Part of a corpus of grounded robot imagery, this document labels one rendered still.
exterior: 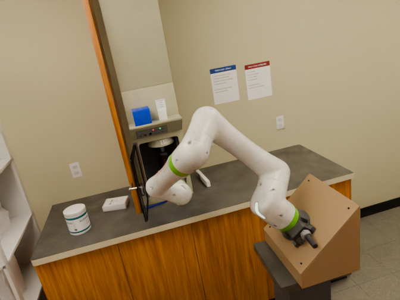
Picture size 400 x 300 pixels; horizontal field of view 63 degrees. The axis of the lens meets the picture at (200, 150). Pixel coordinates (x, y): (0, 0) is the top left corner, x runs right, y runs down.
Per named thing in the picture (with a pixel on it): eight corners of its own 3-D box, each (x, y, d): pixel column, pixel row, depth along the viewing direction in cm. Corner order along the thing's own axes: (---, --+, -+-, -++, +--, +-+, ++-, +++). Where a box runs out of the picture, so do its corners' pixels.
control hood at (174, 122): (131, 139, 205) (128, 124, 201) (181, 128, 210) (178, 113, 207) (132, 144, 194) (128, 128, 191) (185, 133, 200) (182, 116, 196)
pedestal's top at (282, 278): (351, 274, 139) (351, 266, 138) (281, 295, 135) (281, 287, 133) (312, 234, 169) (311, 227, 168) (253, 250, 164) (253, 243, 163)
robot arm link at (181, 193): (189, 211, 162) (197, 191, 160) (165, 205, 157) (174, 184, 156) (183, 199, 175) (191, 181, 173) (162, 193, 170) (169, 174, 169)
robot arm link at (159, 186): (191, 180, 134) (195, 156, 139) (166, 172, 130) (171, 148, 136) (162, 203, 163) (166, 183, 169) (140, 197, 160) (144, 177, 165)
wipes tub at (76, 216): (71, 227, 209) (64, 206, 204) (91, 221, 211) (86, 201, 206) (68, 237, 197) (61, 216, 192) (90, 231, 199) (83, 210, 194)
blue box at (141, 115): (134, 123, 201) (131, 109, 198) (150, 119, 203) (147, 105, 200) (135, 127, 192) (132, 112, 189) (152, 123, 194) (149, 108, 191)
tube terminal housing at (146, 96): (144, 190, 243) (119, 87, 218) (186, 180, 249) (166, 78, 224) (147, 205, 220) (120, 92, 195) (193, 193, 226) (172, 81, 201)
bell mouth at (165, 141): (146, 142, 227) (145, 134, 225) (171, 136, 230) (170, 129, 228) (149, 149, 211) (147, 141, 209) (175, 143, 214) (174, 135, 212)
